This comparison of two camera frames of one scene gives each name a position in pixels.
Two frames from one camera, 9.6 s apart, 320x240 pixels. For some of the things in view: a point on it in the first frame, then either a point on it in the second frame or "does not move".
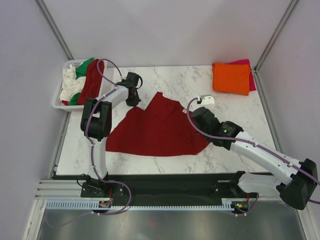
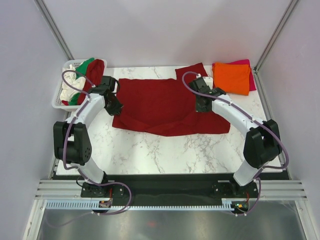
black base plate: [158, 186] does not move
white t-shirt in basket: [71, 86] does not move
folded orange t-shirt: [231, 78] does not move
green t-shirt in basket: [80, 71] does not move
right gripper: [212, 113] -> [199, 109]
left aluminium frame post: [53, 28] does not move
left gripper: [134, 102] -> [116, 110]
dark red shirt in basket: [93, 86] does not move
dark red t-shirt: [162, 129] -> [167, 107]
